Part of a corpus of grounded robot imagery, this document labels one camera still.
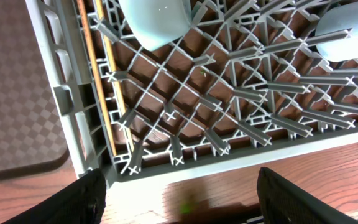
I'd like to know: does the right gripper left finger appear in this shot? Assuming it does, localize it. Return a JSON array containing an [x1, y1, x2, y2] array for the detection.
[[6, 168, 106, 224]]

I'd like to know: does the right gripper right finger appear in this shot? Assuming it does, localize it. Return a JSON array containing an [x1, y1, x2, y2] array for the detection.
[[257, 167, 358, 224]]

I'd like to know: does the light blue rice bowl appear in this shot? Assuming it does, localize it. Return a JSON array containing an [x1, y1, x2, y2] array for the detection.
[[119, 0, 191, 52]]

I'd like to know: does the wooden chopstick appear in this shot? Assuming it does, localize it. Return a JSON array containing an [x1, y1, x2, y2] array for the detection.
[[94, 0, 126, 156], [76, 0, 117, 156]]

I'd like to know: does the light blue cup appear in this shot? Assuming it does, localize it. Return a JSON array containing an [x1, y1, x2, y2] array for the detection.
[[315, 1, 358, 62]]

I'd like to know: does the grey dishwasher rack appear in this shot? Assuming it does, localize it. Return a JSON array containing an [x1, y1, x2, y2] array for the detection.
[[26, 0, 358, 186]]

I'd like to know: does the brown serving tray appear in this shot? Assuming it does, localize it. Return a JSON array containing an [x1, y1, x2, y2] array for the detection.
[[0, 1, 69, 182]]

